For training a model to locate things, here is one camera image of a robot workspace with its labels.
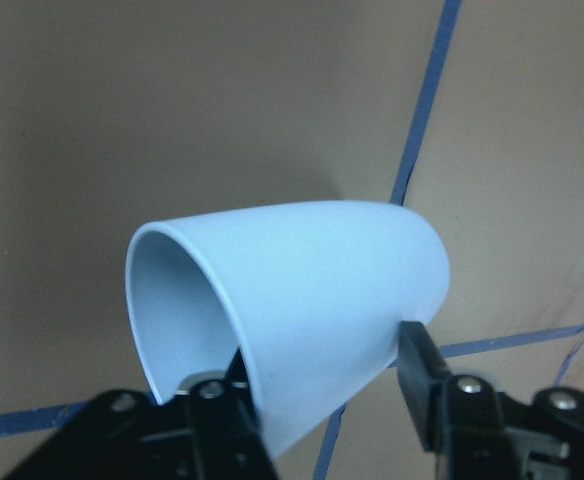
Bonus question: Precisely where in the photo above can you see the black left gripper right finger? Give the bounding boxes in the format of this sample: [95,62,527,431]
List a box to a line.
[397,321,584,479]

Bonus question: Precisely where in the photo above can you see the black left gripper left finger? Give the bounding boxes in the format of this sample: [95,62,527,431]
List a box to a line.
[7,354,278,479]

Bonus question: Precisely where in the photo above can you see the light blue cup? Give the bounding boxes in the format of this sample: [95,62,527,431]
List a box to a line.
[125,200,450,457]

